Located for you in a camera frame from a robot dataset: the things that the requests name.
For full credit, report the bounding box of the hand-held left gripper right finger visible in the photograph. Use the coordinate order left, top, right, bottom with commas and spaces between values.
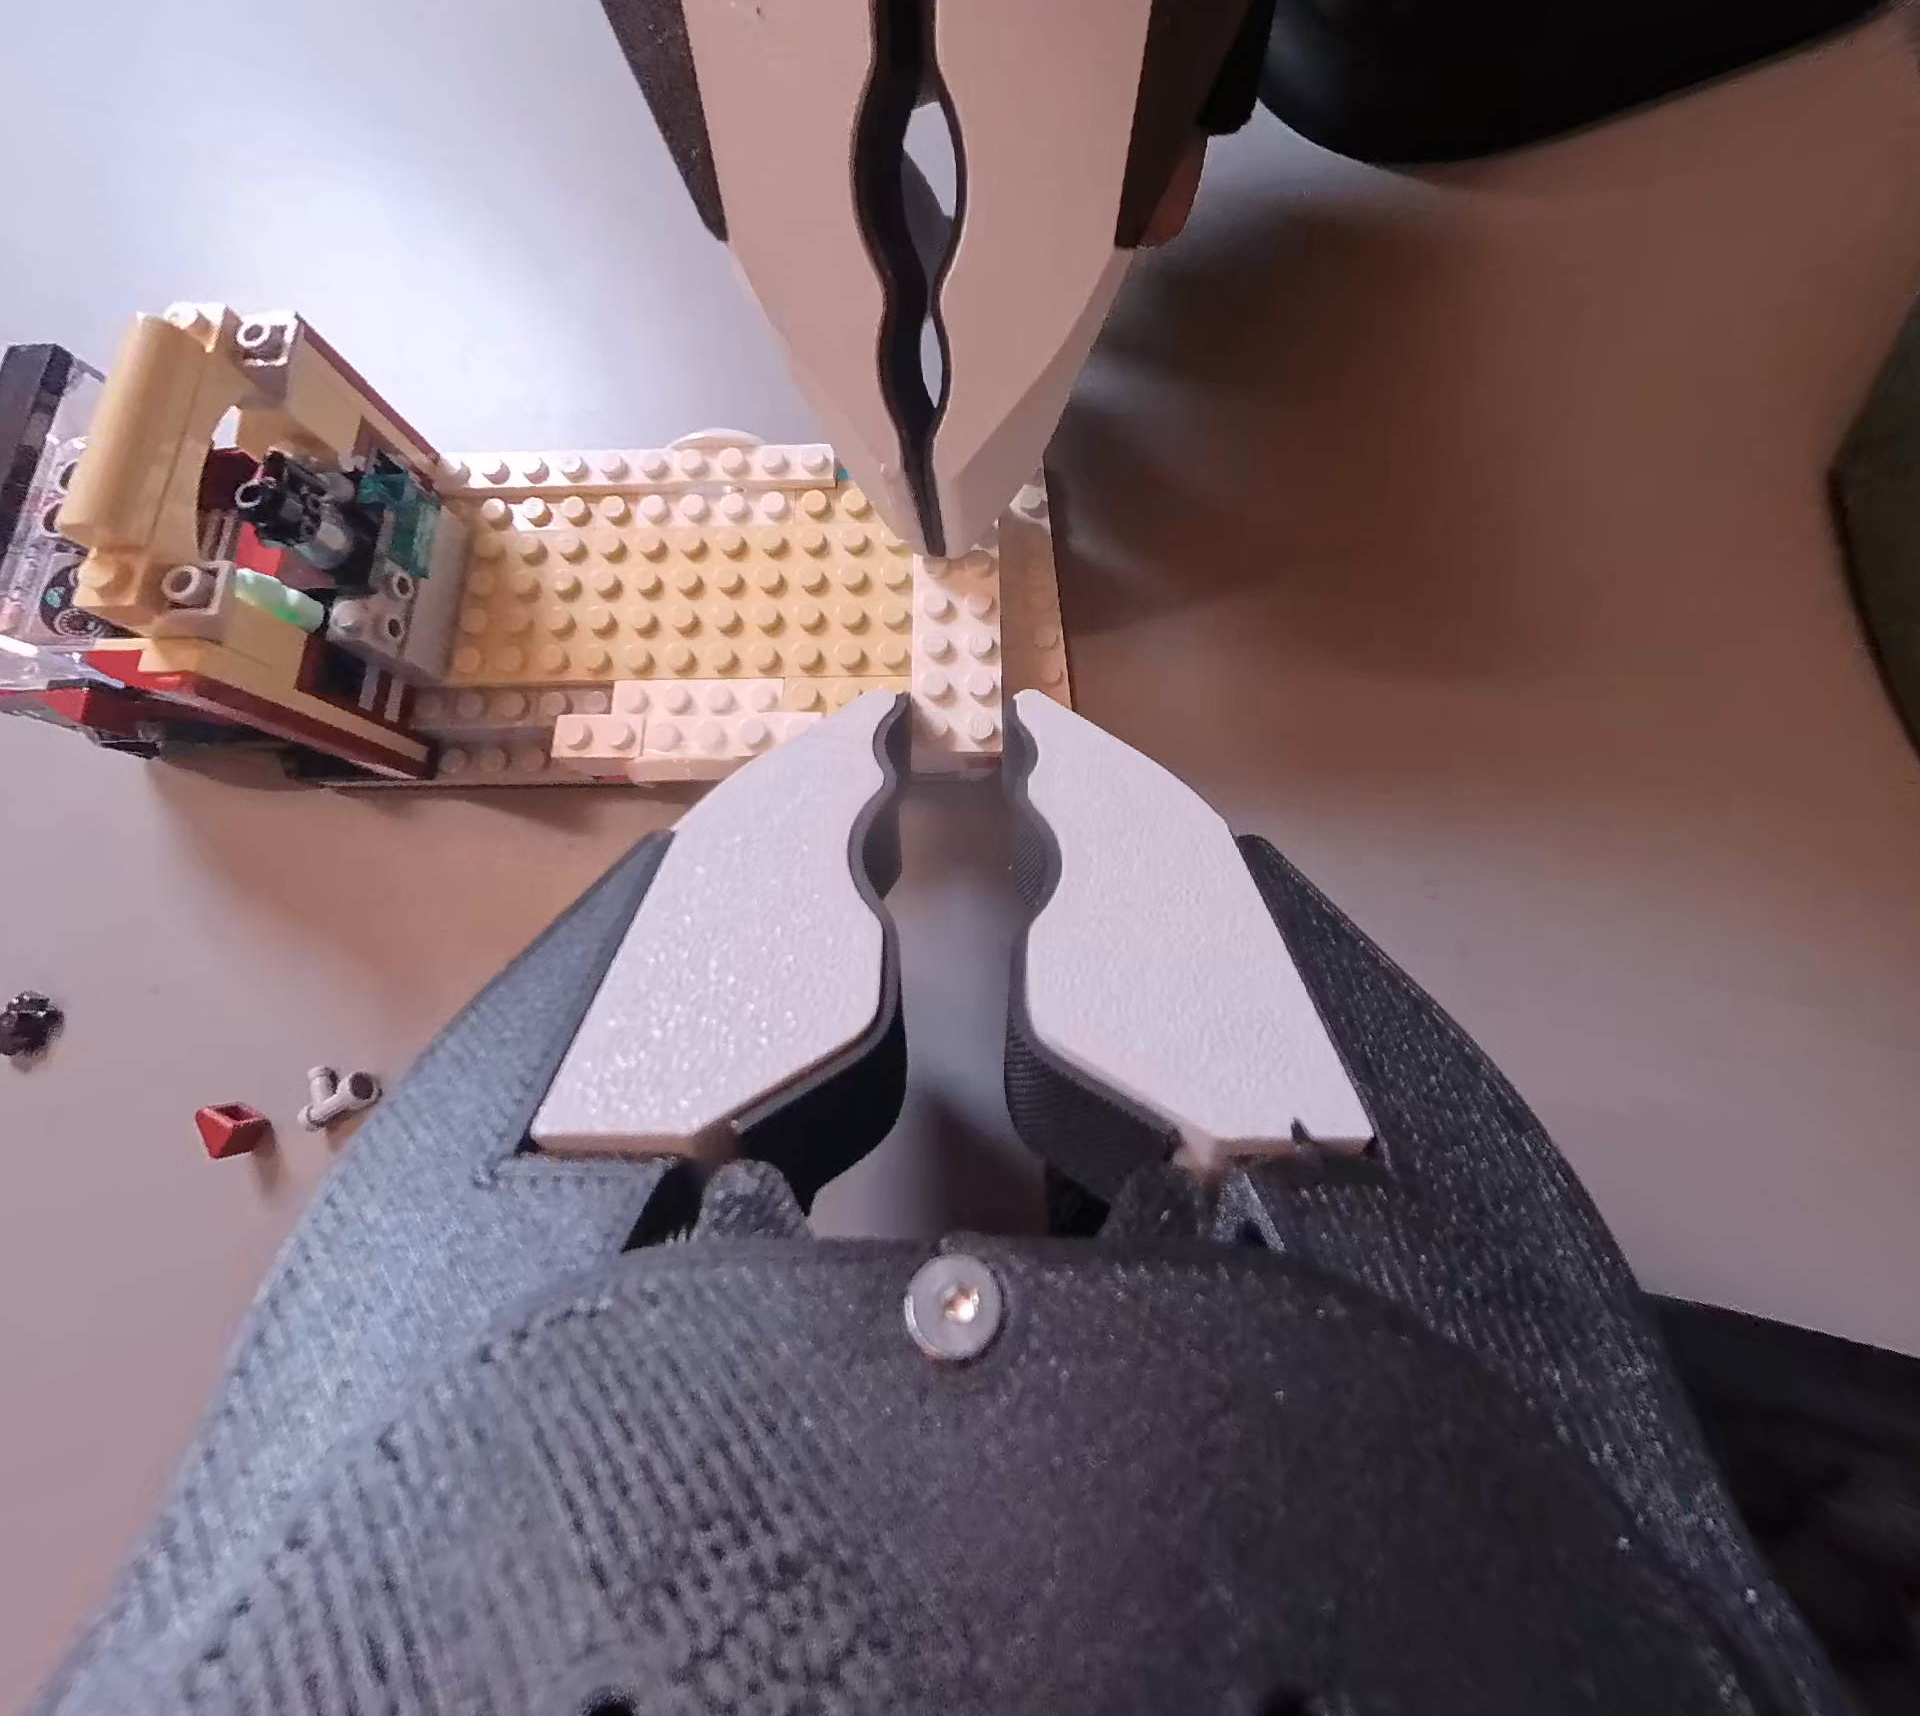
1002, 693, 1379, 1171

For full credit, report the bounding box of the white long brick plate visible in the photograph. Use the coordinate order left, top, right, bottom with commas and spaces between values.
912, 542, 1009, 777

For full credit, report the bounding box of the toy brick truck model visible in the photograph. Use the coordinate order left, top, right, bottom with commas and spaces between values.
0, 299, 1074, 789

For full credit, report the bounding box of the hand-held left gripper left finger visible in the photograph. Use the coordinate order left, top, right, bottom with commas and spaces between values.
528, 690, 913, 1160

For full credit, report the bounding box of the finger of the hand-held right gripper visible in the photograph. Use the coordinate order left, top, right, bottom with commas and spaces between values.
925, 0, 1189, 559
652, 0, 948, 557

